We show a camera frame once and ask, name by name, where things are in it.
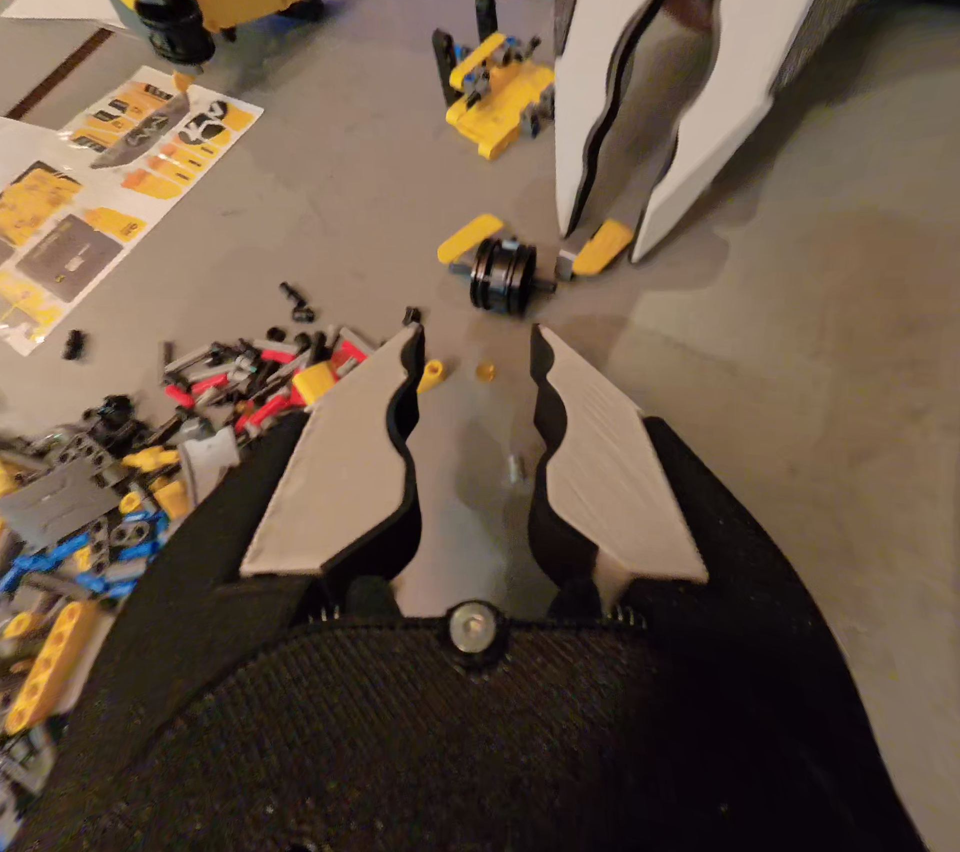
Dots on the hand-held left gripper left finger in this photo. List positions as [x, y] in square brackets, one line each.
[330, 485]

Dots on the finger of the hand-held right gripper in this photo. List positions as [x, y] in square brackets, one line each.
[765, 27]
[600, 5]

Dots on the pile of toy building pieces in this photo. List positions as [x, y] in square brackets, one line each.
[90, 492]

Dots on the small yellow toy assembly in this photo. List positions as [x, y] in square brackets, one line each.
[502, 110]

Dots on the printed instruction sheet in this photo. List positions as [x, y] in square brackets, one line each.
[112, 222]

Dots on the small grey connector pin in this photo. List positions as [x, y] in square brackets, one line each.
[517, 468]

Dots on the black wheel hub with axle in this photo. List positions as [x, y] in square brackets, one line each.
[501, 275]

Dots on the black connector pin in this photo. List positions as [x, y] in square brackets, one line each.
[73, 344]

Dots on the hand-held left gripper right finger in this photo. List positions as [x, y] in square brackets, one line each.
[622, 492]

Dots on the small orange round stud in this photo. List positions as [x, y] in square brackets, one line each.
[486, 371]

